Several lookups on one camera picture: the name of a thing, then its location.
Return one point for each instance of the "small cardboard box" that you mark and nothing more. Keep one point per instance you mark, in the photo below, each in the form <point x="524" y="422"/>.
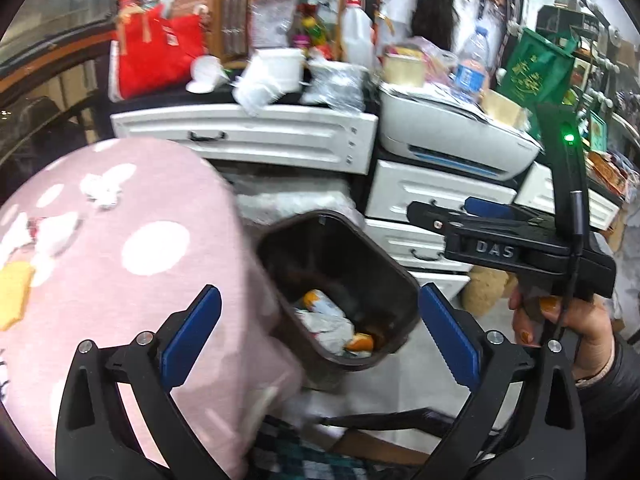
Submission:
<point x="505" y="109"/>

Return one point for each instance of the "pink plastic bag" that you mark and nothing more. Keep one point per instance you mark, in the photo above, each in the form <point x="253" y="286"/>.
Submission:
<point x="440" y="60"/>

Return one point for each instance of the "wide white drawer cabinet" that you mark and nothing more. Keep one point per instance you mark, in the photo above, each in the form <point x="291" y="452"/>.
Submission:
<point x="250" y="135"/>

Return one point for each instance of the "clear crinkled plastic bag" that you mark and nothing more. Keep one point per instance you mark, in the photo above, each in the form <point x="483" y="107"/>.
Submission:
<point x="335" y="85"/>

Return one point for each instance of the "black trash bin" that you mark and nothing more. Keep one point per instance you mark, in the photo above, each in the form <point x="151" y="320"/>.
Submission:
<point x="325" y="255"/>

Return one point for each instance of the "wooden shelf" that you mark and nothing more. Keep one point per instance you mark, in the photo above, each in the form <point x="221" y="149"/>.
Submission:
<point x="235" y="10"/>

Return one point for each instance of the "white paper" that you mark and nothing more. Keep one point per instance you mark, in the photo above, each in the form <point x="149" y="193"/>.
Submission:
<point x="327" y="327"/>

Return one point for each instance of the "red patterned box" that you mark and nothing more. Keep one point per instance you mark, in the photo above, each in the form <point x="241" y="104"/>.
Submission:
<point x="132" y="0"/>

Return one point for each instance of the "white crumpled paper cup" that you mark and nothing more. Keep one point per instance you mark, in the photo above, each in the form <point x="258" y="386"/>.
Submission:
<point x="205" y="75"/>

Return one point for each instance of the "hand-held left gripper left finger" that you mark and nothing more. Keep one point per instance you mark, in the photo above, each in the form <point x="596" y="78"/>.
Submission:
<point x="192" y="340"/>

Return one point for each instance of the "green and white checkered cloth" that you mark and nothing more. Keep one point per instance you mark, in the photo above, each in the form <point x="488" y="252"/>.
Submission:
<point x="310" y="455"/>

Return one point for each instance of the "white drawer chest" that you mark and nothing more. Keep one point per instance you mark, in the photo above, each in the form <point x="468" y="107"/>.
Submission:
<point x="540" y="185"/>
<point x="430" y="210"/>

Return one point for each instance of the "pink polka-dot tablecloth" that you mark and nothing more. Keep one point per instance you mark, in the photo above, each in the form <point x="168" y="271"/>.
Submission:
<point x="125" y="270"/>

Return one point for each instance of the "black wig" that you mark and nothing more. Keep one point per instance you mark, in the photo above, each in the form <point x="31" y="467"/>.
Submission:
<point x="434" y="15"/>

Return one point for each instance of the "white plastic jug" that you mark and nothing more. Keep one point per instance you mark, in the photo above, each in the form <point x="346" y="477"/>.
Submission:
<point x="357" y="35"/>

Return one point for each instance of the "tan plush toy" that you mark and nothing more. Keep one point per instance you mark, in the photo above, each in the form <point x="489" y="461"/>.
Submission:
<point x="485" y="287"/>

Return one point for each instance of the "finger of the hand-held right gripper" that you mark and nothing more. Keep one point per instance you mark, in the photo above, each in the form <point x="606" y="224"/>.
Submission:
<point x="487" y="206"/>
<point x="430" y="215"/>

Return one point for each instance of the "curved wooden rail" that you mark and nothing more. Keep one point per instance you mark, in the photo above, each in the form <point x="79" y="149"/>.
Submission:
<point x="45" y="67"/>

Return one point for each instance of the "white bucket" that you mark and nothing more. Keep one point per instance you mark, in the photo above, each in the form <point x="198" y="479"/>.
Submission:
<point x="277" y="72"/>

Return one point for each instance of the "orange snack packets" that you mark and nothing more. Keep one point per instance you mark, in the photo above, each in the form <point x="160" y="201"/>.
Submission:
<point x="607" y="172"/>

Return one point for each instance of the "red bag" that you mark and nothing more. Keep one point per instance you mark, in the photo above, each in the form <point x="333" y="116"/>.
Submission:
<point x="157" y="55"/>

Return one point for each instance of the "brown cardboard sheet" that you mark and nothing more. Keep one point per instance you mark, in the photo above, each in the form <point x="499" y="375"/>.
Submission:
<point x="380" y="447"/>

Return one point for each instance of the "green tote bag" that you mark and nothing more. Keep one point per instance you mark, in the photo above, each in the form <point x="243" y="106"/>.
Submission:
<point x="535" y="70"/>

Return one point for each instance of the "dark green shelf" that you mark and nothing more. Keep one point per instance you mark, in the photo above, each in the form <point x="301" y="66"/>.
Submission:
<point x="567" y="22"/>

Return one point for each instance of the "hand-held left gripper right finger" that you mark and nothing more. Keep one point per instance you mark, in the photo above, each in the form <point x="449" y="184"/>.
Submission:
<point x="450" y="340"/>

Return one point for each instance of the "cream plastic container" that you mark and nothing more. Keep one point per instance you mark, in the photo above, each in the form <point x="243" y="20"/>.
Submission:
<point x="402" y="70"/>

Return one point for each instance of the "person's right forearm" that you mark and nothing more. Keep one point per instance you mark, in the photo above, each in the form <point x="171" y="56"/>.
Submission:
<point x="612" y="405"/>

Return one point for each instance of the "white printer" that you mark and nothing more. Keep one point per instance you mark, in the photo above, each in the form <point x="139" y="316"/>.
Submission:
<point x="450" y="130"/>

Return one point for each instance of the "clear water bottle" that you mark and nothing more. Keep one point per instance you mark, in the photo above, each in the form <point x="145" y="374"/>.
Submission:
<point x="471" y="67"/>

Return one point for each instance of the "person's right hand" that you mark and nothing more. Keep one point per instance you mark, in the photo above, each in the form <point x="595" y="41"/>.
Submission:
<point x="585" y="330"/>

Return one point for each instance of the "orange and white packet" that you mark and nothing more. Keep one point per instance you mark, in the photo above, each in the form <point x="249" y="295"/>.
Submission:
<point x="320" y="301"/>

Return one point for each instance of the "black stand bar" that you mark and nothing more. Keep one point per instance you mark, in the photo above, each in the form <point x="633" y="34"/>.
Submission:
<point x="385" y="417"/>

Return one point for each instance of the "colourful artificial flowers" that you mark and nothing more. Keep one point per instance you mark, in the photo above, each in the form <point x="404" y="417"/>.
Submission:
<point x="312" y="30"/>

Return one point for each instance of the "white crumpled tissue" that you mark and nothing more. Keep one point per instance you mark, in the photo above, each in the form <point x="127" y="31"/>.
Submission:
<point x="102" y="189"/>

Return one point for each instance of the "printed paper packet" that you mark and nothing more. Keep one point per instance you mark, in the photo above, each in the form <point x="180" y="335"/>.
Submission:
<point x="272" y="25"/>

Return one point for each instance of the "orange peel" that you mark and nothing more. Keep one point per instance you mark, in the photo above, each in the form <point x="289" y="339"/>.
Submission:
<point x="361" y="343"/>

